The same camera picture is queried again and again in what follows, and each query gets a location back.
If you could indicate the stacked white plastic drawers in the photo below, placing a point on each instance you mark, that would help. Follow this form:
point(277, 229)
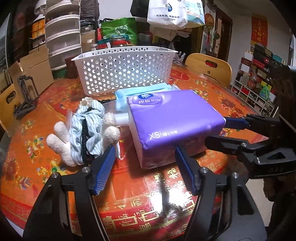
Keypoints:
point(62, 32)

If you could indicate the purple tissue pack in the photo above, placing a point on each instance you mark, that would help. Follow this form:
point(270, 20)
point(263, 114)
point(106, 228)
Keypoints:
point(166, 120)

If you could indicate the white shelf with goods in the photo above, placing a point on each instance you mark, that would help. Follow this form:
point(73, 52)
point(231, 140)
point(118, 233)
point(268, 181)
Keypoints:
point(254, 82)

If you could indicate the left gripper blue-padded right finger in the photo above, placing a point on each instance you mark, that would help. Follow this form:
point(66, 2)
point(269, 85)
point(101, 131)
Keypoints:
point(189, 169)

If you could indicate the dark red cup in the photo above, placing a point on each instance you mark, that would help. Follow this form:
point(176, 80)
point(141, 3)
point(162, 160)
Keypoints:
point(72, 71)

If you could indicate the wooden chair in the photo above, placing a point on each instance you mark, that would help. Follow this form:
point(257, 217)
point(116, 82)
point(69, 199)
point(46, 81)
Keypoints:
point(210, 66)
point(9, 100)

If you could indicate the right wooden chair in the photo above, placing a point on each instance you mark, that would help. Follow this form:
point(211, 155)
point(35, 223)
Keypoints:
point(210, 66)

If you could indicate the red wall banner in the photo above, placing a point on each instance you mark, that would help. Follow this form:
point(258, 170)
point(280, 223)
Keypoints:
point(259, 31)

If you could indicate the light blue hanging bag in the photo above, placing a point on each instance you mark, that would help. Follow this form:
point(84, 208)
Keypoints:
point(195, 14)

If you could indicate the plush toy in striped clothes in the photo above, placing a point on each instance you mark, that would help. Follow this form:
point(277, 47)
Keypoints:
point(92, 129)

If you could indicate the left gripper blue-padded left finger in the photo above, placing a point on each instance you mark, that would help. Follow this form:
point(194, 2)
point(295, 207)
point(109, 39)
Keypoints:
point(100, 170)

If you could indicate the red floral tablecloth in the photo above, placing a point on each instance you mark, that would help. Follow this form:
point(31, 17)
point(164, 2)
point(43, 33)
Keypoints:
point(136, 204)

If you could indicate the blue masks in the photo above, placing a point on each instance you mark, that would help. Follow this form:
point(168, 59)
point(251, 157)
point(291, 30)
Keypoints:
point(121, 104)

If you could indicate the white hanging tote bag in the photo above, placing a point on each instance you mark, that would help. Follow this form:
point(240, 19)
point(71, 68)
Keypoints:
point(170, 14)

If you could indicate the red-lidded glass jar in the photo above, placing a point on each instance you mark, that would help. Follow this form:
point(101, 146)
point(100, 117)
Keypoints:
point(118, 41)

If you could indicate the green shopping bag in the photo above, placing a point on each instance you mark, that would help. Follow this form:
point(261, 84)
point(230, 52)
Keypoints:
point(120, 27)

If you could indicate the cardboard box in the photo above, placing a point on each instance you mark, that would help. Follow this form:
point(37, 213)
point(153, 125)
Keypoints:
point(36, 65)

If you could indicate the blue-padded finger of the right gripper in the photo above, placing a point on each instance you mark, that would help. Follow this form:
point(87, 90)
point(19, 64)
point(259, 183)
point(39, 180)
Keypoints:
point(226, 145)
point(259, 124)

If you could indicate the black phone stand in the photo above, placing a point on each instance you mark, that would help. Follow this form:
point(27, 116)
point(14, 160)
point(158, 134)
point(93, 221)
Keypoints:
point(30, 96)

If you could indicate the white perforated plastic basket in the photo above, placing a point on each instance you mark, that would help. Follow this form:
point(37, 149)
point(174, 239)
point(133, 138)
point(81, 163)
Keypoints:
point(107, 70)

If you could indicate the left wooden chair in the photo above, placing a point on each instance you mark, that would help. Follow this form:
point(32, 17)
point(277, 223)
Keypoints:
point(9, 100)

